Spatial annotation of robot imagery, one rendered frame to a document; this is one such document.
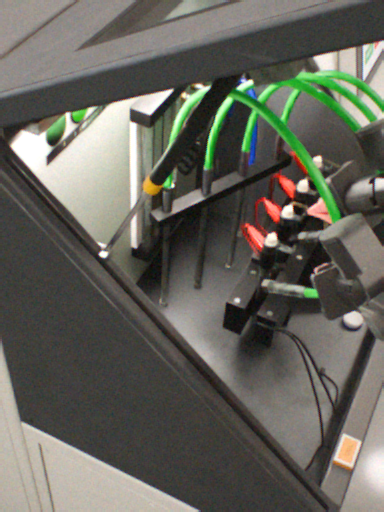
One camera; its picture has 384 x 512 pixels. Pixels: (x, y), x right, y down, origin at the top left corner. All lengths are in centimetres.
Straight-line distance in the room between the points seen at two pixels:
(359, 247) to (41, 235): 38
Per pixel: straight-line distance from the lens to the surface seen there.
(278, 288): 109
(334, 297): 93
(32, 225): 88
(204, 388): 95
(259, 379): 137
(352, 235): 80
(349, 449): 117
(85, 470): 138
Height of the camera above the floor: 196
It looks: 46 degrees down
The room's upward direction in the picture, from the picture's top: 4 degrees clockwise
